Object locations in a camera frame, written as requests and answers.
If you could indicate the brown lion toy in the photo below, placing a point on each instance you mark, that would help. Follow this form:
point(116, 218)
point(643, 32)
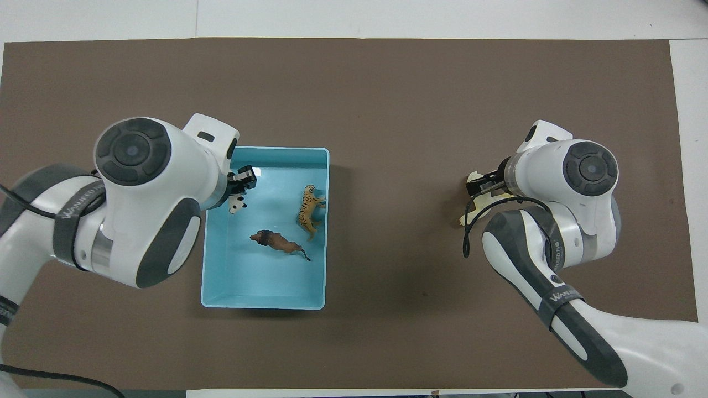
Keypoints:
point(276, 241)

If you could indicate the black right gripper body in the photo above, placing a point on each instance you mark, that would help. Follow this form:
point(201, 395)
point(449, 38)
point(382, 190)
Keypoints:
point(500, 176)

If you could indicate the light blue storage box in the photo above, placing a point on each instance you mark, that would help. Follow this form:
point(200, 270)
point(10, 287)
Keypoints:
point(265, 276)

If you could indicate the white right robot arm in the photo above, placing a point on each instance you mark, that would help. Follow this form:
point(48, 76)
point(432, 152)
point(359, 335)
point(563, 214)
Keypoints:
point(581, 221)

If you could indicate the cream horse toy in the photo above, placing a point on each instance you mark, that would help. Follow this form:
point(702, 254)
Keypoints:
point(481, 207)

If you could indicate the brown table mat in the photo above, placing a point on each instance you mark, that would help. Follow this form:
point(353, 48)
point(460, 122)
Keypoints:
point(387, 342)

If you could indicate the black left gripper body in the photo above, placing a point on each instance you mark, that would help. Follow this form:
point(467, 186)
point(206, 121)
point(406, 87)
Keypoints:
point(235, 185)

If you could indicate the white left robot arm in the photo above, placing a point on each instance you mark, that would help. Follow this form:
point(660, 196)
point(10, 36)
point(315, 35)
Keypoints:
point(138, 210)

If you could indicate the black and white panda toy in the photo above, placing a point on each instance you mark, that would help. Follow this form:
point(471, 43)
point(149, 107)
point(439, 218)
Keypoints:
point(238, 205)

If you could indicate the orange striped tiger toy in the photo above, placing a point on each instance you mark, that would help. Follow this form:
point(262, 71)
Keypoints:
point(308, 210)

